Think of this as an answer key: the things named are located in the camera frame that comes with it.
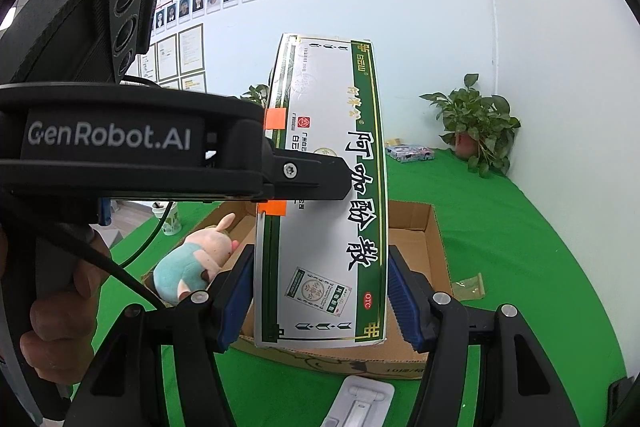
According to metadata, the white cup with green print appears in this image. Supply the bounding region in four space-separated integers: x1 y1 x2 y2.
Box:
151 201 182 236

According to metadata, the person's left hand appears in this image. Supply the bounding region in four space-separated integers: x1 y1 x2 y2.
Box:
19 229 114 388

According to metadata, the white and green medicine box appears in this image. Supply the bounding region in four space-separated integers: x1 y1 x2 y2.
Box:
252 33 390 350

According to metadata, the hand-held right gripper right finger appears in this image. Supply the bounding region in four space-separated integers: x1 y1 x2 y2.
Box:
387 244 576 427

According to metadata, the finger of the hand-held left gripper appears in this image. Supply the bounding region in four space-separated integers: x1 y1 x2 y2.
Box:
272 145 357 202

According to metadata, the small potted plant red pot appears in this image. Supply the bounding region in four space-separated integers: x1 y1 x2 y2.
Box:
419 73 522 178

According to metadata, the yellowish clear packet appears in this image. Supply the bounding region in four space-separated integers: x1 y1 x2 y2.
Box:
451 273 486 303

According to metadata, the pink and teal plush pig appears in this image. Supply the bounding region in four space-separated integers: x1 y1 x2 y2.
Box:
152 213 238 306

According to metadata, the cardboard box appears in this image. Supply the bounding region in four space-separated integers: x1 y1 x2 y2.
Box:
142 199 456 380

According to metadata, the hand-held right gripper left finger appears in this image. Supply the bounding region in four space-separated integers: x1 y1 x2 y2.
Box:
72 244 256 427

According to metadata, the patterned tissue pack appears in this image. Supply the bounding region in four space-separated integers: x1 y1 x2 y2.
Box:
386 144 435 162

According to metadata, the large leafy potted plant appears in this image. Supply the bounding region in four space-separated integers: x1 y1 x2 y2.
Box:
240 84 271 108

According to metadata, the thin black cable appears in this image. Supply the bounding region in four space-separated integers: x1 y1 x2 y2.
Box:
112 202 178 268

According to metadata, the green tablecloth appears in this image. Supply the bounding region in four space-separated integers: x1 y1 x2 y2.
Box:
70 147 628 427

